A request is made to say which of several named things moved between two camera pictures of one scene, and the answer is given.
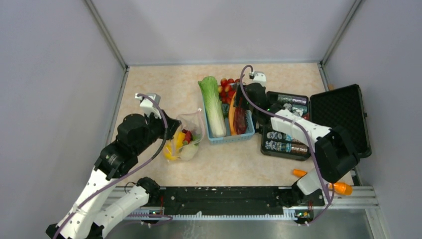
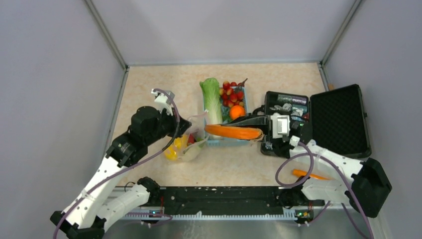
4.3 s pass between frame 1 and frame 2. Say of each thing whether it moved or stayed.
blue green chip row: stayed
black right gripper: moved
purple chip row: stayed
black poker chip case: stayed
